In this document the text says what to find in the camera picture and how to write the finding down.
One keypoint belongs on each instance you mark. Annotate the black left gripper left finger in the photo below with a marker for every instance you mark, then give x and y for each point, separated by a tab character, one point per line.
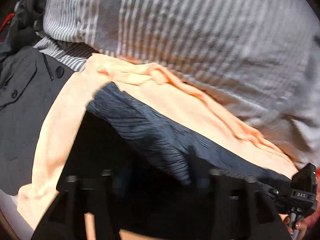
65	218

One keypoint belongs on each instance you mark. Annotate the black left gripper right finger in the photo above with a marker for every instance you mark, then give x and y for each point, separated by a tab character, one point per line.
235	208

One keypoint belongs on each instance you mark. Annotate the black pants with blue trim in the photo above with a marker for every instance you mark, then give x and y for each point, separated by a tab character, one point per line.
154	162

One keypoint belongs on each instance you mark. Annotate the grey striped duvet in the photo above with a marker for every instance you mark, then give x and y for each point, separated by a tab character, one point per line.
258	58

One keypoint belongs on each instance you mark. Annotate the dark grey shirt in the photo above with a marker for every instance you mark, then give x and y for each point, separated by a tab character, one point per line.
30	83

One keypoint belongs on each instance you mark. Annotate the person's right hand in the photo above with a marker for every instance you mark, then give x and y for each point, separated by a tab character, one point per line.
299	231

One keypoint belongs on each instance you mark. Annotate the peach blanket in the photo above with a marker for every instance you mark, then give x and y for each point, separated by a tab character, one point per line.
156	87

